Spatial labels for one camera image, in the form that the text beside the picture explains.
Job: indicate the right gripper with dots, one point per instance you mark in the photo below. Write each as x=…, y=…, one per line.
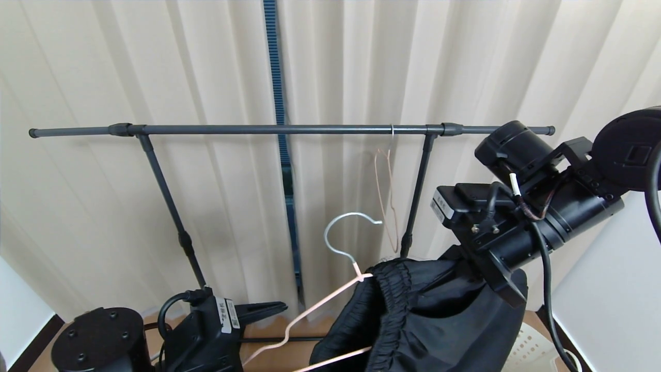
x=511, y=248

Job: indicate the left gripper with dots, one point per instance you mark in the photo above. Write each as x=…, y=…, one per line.
x=217, y=356

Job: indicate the pink clothes hanger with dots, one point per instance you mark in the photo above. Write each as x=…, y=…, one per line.
x=392, y=135
x=326, y=238

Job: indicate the black shorts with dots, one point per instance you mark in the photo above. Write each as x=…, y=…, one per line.
x=439, y=320

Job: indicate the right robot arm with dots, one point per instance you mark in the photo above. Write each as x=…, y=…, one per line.
x=578, y=206

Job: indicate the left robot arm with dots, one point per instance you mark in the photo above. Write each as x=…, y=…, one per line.
x=98, y=341

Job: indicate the white laundry basket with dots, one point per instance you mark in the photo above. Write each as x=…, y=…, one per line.
x=532, y=346

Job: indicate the black clothes rack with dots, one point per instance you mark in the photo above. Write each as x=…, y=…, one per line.
x=232, y=129

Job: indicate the beige curtain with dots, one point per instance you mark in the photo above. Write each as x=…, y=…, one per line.
x=465, y=62
x=129, y=62

